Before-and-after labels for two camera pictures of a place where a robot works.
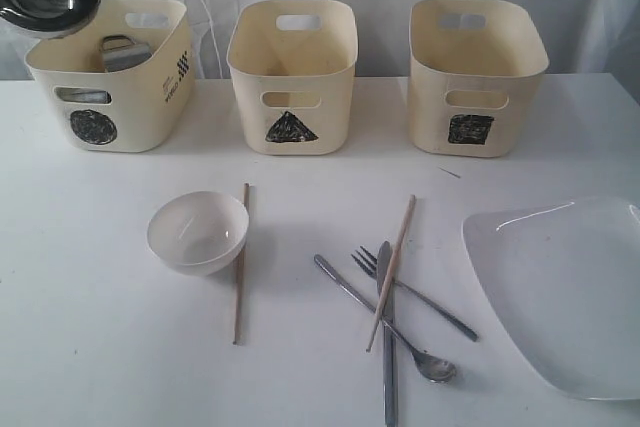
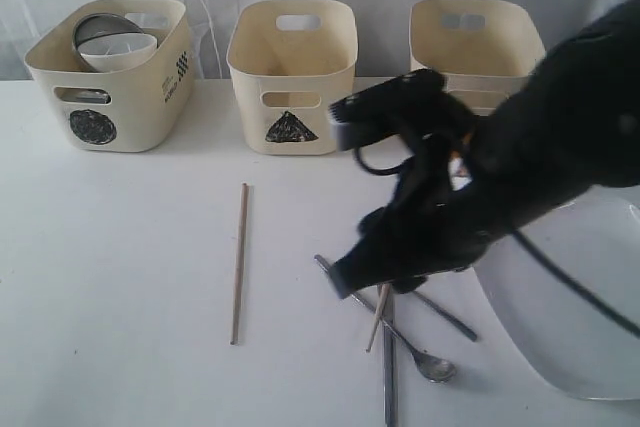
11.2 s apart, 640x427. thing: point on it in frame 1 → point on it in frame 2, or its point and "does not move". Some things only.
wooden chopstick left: x=246 y=195 does not move
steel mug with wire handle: x=83 y=95 does not move
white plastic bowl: x=199 y=233 → x=116 y=51
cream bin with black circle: x=145 y=106 does not move
